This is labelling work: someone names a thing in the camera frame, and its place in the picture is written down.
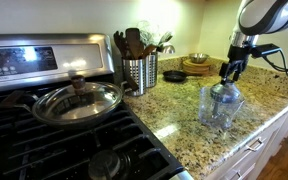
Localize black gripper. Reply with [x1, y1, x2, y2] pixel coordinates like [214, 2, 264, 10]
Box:
[219, 45, 253, 85]

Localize grey metal dome cover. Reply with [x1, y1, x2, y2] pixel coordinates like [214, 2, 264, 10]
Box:
[210, 81, 241, 103]

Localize grey chopper blade slicer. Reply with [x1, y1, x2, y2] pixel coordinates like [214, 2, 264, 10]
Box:
[211, 102, 220, 123]

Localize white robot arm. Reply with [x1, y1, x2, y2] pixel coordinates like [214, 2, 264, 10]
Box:
[219, 0, 288, 85]

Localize clear plastic chopper container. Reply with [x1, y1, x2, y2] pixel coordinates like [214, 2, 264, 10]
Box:
[198, 86, 245, 130]

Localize small steel bowl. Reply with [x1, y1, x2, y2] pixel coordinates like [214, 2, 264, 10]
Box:
[189, 53, 208, 64]

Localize small black cast-iron skillet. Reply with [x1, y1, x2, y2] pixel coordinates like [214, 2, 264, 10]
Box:
[163, 70, 187, 82]

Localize perforated steel utensil holder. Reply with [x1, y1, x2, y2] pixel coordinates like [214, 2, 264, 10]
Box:
[123, 59, 146, 96]

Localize wooden cooking utensils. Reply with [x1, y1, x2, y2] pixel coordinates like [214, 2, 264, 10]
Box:
[113, 20, 175, 60]

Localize steel pan with lid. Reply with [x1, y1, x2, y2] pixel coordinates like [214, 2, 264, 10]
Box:
[0, 75, 127, 129]

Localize stainless steel gas stove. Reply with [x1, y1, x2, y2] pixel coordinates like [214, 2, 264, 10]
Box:
[0, 34, 193, 180]

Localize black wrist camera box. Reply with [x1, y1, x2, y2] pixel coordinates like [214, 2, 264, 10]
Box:
[250, 44, 281, 58]

